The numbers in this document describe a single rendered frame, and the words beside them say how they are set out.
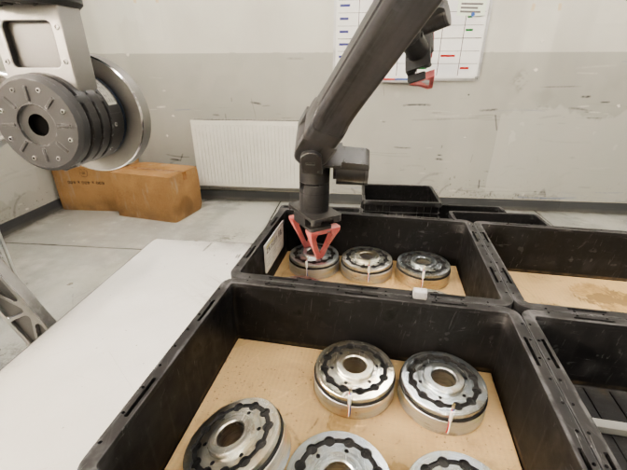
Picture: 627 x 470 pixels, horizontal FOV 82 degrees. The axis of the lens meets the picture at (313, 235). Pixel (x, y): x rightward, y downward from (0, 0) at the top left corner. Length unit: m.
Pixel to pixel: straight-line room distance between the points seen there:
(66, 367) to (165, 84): 3.16
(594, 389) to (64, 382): 0.83
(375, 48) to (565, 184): 3.60
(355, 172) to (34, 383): 0.68
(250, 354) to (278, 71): 3.04
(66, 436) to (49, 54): 0.58
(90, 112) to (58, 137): 0.06
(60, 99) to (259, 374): 0.48
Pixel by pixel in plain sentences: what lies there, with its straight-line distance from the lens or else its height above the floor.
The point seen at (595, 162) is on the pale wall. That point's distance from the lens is 4.05.
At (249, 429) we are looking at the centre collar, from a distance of 0.41.
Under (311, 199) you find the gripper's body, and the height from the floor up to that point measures 0.99.
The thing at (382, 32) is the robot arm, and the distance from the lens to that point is 0.46.
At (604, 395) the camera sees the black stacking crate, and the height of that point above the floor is 0.83.
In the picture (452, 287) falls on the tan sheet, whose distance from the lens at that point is 0.74.
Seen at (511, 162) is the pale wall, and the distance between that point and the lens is 3.74.
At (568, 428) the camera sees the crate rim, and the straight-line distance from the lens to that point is 0.41.
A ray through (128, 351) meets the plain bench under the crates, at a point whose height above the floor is 0.70.
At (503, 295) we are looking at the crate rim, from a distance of 0.56.
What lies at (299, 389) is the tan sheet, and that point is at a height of 0.83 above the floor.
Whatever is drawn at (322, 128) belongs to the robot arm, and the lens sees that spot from 0.55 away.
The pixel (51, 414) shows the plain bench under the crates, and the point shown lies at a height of 0.70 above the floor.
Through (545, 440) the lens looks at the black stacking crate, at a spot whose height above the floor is 0.89.
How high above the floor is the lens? 1.21
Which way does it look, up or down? 25 degrees down
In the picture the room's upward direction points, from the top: straight up
